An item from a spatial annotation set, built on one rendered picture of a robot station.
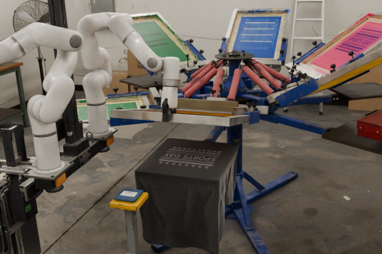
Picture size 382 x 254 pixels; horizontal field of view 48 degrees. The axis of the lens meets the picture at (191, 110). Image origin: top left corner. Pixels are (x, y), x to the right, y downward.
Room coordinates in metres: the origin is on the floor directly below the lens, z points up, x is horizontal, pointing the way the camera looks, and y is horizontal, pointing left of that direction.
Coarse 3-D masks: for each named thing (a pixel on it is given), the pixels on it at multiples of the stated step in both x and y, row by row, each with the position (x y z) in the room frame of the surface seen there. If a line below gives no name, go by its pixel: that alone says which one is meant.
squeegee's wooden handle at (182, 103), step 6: (180, 102) 2.49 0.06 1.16; (186, 102) 2.48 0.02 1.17; (192, 102) 2.47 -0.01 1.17; (198, 102) 2.45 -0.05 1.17; (204, 102) 2.44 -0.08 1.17; (210, 102) 2.43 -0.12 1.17; (216, 102) 2.42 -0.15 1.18; (222, 102) 2.41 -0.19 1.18; (228, 102) 2.40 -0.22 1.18; (234, 102) 2.39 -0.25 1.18; (180, 108) 2.48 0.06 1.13; (186, 108) 2.47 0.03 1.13; (192, 108) 2.46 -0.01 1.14; (198, 108) 2.44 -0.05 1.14; (204, 108) 2.43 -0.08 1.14; (210, 108) 2.42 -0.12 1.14; (216, 108) 2.41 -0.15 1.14; (222, 108) 2.40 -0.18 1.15; (228, 108) 2.39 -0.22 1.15
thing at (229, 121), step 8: (112, 112) 1.97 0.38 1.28; (120, 112) 1.96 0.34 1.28; (128, 112) 1.95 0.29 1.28; (136, 112) 1.93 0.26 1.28; (144, 112) 1.92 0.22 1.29; (152, 112) 1.94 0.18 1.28; (160, 112) 2.46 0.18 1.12; (160, 120) 1.89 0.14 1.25; (176, 120) 1.86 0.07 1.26; (184, 120) 1.85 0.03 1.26; (192, 120) 1.84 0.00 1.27; (200, 120) 1.83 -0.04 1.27; (208, 120) 1.82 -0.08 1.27; (216, 120) 1.81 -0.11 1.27; (224, 120) 1.80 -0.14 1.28; (232, 120) 1.85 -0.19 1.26; (240, 120) 2.01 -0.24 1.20; (248, 120) 2.21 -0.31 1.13
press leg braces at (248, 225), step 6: (246, 174) 3.29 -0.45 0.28; (240, 180) 3.12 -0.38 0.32; (252, 180) 3.34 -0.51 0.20; (240, 186) 3.08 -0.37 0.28; (258, 186) 3.39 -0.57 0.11; (240, 192) 3.05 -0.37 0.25; (240, 198) 3.01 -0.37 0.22; (246, 204) 2.98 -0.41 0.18; (246, 210) 2.94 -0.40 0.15; (246, 216) 2.90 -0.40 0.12; (246, 222) 2.87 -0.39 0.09; (246, 228) 2.83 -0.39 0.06; (252, 228) 2.83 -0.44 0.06
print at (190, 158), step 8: (168, 152) 2.23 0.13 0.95; (176, 152) 2.23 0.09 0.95; (184, 152) 2.22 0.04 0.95; (192, 152) 2.22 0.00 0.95; (200, 152) 2.22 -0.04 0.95; (208, 152) 2.21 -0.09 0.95; (216, 152) 2.21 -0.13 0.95; (160, 160) 2.13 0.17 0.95; (168, 160) 2.12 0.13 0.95; (176, 160) 2.12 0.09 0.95; (184, 160) 2.12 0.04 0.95; (192, 160) 2.11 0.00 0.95; (200, 160) 2.11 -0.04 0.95; (208, 160) 2.11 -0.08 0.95; (208, 168) 2.01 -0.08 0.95
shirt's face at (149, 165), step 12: (168, 144) 2.35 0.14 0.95; (180, 144) 2.35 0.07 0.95; (192, 144) 2.34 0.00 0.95; (204, 144) 2.33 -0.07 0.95; (216, 144) 2.33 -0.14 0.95; (228, 144) 2.32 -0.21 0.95; (156, 156) 2.18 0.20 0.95; (228, 156) 2.15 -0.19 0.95; (144, 168) 2.03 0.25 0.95; (156, 168) 2.03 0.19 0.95; (168, 168) 2.02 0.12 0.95; (180, 168) 2.02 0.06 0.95; (192, 168) 2.01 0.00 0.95; (204, 168) 2.01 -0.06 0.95; (216, 168) 2.00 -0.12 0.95
